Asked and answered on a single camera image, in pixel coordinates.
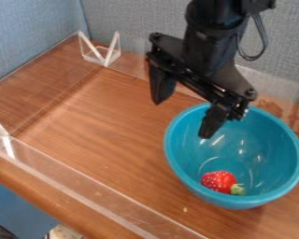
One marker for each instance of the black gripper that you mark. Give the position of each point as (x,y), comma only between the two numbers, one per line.
(200,62)

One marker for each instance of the red toy strawberry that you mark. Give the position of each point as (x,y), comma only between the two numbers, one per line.
(223,182)

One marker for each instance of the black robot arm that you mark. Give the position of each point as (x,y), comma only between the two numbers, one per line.
(227,12)

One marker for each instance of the blue plastic bowl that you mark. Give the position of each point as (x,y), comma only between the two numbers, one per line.
(257,148)

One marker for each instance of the clear acrylic back barrier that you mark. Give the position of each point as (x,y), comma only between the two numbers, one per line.
(134,65)

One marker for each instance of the clear acrylic barrier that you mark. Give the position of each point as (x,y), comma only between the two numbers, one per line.
(134,65)
(22,160)
(25,46)

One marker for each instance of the clear acrylic left barrier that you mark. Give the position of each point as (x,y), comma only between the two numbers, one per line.
(25,46)

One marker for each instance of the clear acrylic front barrier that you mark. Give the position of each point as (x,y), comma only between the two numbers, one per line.
(22,160)

